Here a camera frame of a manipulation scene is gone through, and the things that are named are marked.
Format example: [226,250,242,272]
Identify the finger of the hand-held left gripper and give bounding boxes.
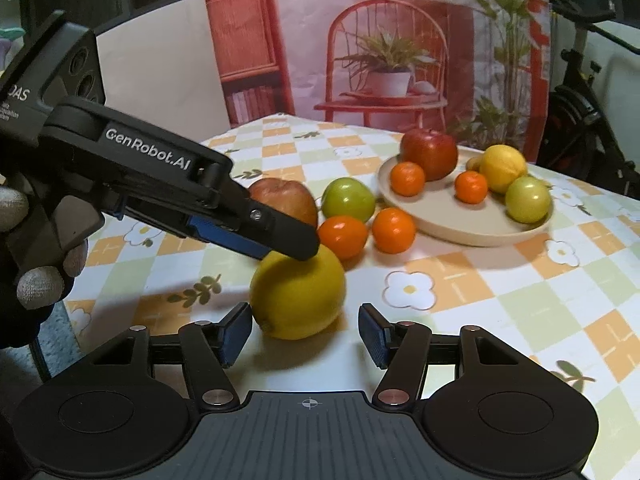
[47,99,321,262]

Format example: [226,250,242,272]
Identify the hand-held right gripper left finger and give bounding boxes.
[92,302,254,412]

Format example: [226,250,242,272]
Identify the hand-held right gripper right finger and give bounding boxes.
[359,302,533,412]

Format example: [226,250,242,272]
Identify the large yellow lemon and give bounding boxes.
[249,242,347,341]

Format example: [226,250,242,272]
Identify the tangerine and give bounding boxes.
[317,215,369,261]
[454,170,489,204]
[371,207,417,254]
[390,161,426,197]

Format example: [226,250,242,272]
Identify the beige plate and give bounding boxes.
[377,147,555,247]

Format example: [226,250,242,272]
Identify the green apple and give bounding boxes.
[505,176,552,224]
[321,177,376,223]

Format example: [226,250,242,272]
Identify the large red-yellow apple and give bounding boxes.
[248,178,319,228]

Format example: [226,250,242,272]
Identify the person's left hand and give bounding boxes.
[0,184,90,352]

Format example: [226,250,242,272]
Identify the checkered floral tablecloth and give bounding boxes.
[37,112,640,480]

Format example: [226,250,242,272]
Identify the dark red apple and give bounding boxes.
[400,128,458,182]

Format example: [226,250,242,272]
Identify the printed backdrop cloth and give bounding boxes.
[200,0,551,166]

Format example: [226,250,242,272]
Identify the black exercise bike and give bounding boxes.
[542,0,640,196]

